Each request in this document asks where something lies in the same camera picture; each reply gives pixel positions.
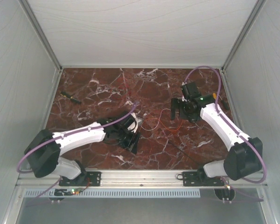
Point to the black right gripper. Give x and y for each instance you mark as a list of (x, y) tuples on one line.
[(191, 117)]

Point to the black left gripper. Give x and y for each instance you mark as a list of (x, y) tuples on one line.
[(132, 146)]

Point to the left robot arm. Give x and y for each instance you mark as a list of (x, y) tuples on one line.
[(45, 152)]

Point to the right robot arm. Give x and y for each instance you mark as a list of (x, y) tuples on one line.
[(244, 153)]

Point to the black screwdriver right side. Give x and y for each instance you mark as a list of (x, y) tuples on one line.
[(225, 104)]

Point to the black yellow screwdriver left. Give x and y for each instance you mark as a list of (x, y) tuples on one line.
[(70, 97)]

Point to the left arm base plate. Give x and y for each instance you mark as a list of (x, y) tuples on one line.
[(93, 178)]

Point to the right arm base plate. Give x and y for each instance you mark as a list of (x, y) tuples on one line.
[(191, 178)]

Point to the grey slotted cable duct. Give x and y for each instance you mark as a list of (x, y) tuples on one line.
[(126, 193)]

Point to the aluminium front rail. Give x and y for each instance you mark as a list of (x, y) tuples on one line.
[(116, 178)]

